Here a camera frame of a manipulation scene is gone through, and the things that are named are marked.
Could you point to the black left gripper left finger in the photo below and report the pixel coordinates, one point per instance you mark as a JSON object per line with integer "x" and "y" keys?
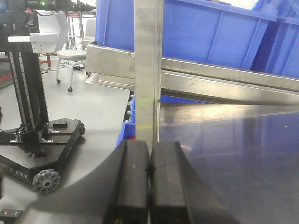
{"x": 114, "y": 193}

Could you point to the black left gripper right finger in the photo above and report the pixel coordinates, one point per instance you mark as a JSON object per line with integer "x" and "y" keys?
{"x": 178, "y": 194}

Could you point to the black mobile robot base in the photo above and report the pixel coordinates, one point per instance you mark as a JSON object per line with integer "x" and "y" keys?
{"x": 36, "y": 151}

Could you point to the stainless steel shelf rack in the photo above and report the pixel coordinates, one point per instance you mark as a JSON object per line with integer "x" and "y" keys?
{"x": 146, "y": 71}

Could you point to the blue bin below table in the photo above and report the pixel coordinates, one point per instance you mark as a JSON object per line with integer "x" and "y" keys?
{"x": 128, "y": 126}

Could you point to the white office chair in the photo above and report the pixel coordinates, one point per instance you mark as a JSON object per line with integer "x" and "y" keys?
{"x": 77, "y": 56}

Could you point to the blue plastic bin left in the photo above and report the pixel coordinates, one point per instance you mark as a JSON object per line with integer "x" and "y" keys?
{"x": 193, "y": 30}

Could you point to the blue plastic bin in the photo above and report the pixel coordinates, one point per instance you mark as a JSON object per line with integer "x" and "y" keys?
{"x": 278, "y": 52}
{"x": 193, "y": 30}

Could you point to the blue plastic bin right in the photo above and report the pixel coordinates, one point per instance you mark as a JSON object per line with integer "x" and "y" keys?
{"x": 278, "y": 52}

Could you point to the white desk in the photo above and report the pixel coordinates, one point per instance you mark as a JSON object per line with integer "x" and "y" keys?
{"x": 52, "y": 35}

